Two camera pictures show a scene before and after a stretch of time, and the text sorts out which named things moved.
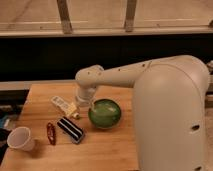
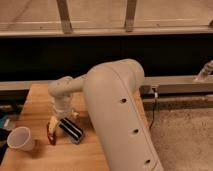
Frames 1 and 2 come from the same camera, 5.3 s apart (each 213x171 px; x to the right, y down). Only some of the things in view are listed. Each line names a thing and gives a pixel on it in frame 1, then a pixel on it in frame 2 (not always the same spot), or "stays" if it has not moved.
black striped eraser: x=75 y=132 stays
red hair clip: x=51 y=131 stays
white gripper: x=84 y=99 to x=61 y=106
